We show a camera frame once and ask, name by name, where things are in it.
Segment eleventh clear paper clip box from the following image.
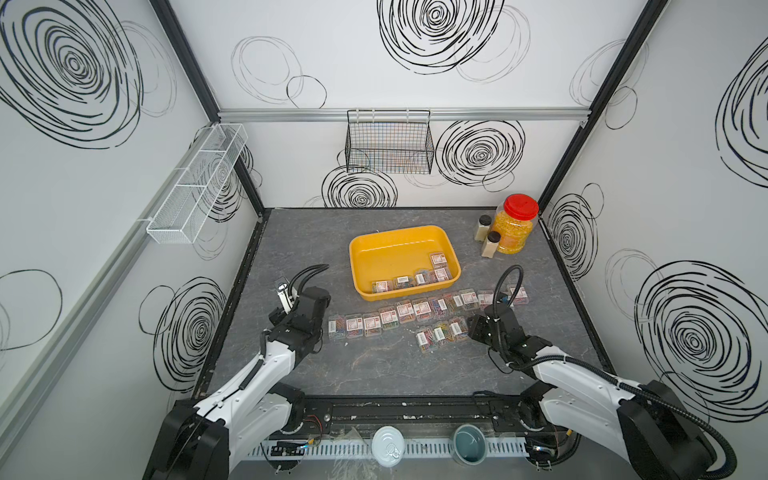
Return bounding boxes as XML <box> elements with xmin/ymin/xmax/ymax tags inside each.
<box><xmin>327</xmin><ymin>315</ymin><xmax>347</xmax><ymax>341</ymax></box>

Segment second row clear clip box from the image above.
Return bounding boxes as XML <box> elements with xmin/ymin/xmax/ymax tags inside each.
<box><xmin>431</xmin><ymin>323</ymin><xmax>454</xmax><ymax>347</ymax></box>

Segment barcode paper clip box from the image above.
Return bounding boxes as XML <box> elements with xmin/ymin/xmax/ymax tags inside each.
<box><xmin>416</xmin><ymin>328</ymin><xmax>435</xmax><ymax>353</ymax></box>

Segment yellow plastic storage tray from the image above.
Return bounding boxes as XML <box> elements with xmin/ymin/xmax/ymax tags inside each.
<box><xmin>349</xmin><ymin>225</ymin><xmax>462</xmax><ymax>302</ymax></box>

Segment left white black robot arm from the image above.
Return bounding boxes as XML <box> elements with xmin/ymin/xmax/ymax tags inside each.
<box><xmin>143</xmin><ymin>287</ymin><xmax>331</xmax><ymax>479</ymax></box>

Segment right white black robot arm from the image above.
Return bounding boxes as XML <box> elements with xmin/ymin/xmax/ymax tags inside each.
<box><xmin>467</xmin><ymin>303</ymin><xmax>738</xmax><ymax>479</ymax></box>

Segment tray box beside red label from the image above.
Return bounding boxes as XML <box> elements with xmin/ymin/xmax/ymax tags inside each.
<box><xmin>448</xmin><ymin>317</ymin><xmax>468</xmax><ymax>342</ymax></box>

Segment tray paper clip box red label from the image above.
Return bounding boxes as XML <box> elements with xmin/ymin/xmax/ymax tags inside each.
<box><xmin>429</xmin><ymin>252</ymin><xmax>448</xmax><ymax>269</ymax></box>

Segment front black cap spice bottle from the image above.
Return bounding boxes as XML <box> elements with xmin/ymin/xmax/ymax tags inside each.
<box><xmin>481</xmin><ymin>231</ymin><xmax>501</xmax><ymax>258</ymax></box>

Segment black cap spice bottle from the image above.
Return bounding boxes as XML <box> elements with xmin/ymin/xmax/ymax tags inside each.
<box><xmin>474</xmin><ymin>214</ymin><xmax>493</xmax><ymax>242</ymax></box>
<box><xmin>481</xmin><ymin>231</ymin><xmax>501</xmax><ymax>258</ymax></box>

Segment rear black cap spice bottle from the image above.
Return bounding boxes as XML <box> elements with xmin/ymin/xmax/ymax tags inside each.
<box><xmin>474</xmin><ymin>214</ymin><xmax>493</xmax><ymax>242</ymax></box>

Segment red lid corn jar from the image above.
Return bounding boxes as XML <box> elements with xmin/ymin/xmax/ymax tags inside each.
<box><xmin>492</xmin><ymin>194</ymin><xmax>539</xmax><ymax>254</ymax></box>

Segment grey green cup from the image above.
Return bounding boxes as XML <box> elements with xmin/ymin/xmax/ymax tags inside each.
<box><xmin>451</xmin><ymin>424</ymin><xmax>488</xmax><ymax>466</ymax></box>

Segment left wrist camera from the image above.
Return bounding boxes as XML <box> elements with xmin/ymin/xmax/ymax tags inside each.
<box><xmin>275</xmin><ymin>277</ymin><xmax>294</xmax><ymax>313</ymax></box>

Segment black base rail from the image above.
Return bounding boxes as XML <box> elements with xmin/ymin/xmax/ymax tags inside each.
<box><xmin>287</xmin><ymin>394</ymin><xmax>601</xmax><ymax>436</ymax></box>

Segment white slotted cable duct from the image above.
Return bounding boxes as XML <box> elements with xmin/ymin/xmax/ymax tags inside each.
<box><xmin>245</xmin><ymin>437</ymin><xmax>529</xmax><ymax>461</ymax></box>

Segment black wire wall basket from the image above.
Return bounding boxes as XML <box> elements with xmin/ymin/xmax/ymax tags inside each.
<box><xmin>344</xmin><ymin>109</ymin><xmax>435</xmax><ymax>175</ymax></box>

